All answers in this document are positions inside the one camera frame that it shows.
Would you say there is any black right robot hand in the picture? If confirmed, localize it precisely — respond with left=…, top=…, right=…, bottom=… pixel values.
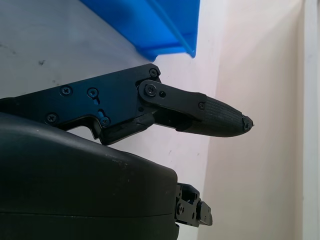
left=0, top=63, right=255, bottom=240

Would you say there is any blue plastic tray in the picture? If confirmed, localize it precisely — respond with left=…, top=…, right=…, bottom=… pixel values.
left=80, top=0, right=200, bottom=63

